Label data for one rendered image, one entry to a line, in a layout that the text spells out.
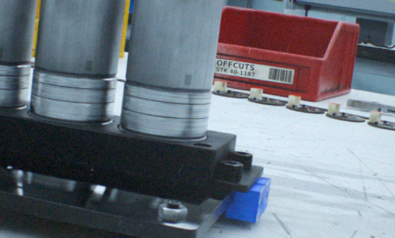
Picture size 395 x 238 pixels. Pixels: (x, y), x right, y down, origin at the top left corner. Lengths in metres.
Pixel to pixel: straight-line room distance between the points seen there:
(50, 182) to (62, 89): 0.03
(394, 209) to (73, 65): 0.11
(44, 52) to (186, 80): 0.04
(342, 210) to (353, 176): 0.06
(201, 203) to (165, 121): 0.03
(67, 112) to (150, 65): 0.03
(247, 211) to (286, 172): 0.08
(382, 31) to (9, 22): 2.46
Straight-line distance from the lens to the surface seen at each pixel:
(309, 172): 0.29
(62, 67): 0.21
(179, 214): 0.16
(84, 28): 0.21
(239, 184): 0.20
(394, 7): 2.54
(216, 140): 0.21
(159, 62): 0.20
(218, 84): 0.51
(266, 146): 0.33
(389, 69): 2.61
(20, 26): 0.22
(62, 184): 0.18
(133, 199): 0.18
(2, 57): 0.22
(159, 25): 0.20
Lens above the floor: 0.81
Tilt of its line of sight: 8 degrees down
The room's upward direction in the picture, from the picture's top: 7 degrees clockwise
